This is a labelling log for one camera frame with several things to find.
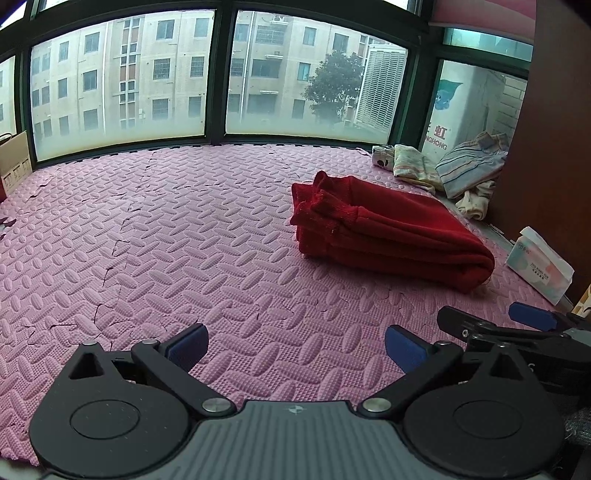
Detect small patterned cloth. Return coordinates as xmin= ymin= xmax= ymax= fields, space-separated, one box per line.
xmin=372 ymin=145 xmax=394 ymax=172

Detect red embroidered pants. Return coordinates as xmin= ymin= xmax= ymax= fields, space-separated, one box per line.
xmin=290 ymin=171 xmax=495 ymax=292

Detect striped folded cloth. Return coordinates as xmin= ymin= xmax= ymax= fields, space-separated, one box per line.
xmin=435 ymin=132 xmax=509 ymax=199

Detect tissue pack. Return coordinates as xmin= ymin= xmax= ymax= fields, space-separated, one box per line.
xmin=505 ymin=226 xmax=574 ymax=306

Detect pink foam floor mat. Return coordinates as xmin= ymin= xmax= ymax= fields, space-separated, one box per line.
xmin=1 ymin=145 xmax=546 ymax=463

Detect brown cardboard box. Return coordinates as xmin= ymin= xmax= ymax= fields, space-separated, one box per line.
xmin=0 ymin=131 xmax=32 ymax=202

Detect cream floral folded cloth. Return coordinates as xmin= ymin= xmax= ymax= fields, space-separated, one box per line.
xmin=393 ymin=144 xmax=444 ymax=194

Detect beige crumpled cloth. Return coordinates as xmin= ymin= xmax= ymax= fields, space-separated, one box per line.
xmin=456 ymin=180 xmax=496 ymax=221

